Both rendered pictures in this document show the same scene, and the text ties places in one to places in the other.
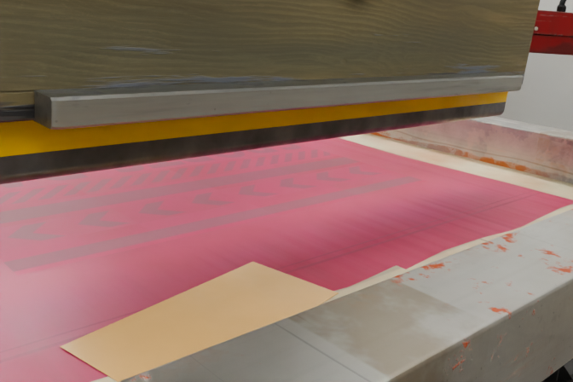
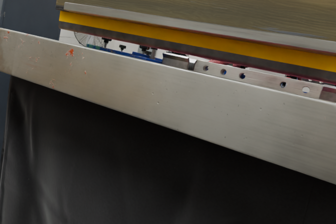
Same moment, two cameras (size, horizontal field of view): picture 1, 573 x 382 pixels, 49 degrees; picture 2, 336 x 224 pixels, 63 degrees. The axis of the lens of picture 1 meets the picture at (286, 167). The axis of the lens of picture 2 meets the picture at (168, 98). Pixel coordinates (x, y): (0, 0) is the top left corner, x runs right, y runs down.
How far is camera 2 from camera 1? 0.40 m
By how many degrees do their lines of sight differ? 69
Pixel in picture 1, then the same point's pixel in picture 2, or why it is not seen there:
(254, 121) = (137, 32)
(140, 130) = (100, 25)
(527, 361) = (36, 65)
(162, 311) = not seen: hidden behind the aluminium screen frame
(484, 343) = (15, 37)
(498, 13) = not seen: outside the picture
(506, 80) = (309, 40)
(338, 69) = (167, 14)
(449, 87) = (234, 31)
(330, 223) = not seen: hidden behind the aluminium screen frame
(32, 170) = (75, 28)
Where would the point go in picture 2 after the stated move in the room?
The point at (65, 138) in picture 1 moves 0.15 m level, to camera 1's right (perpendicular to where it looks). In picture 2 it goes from (83, 22) to (88, 8)
